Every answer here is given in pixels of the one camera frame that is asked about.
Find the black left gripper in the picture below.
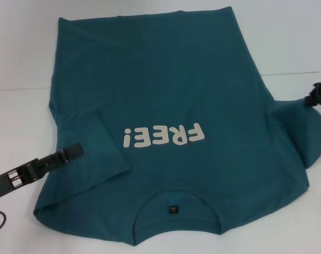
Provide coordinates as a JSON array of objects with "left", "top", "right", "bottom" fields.
[{"left": 0, "top": 143, "right": 84, "bottom": 202}]

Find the teal FREE print t-shirt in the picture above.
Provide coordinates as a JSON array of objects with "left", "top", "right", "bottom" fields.
[{"left": 33, "top": 9, "right": 321, "bottom": 240}]

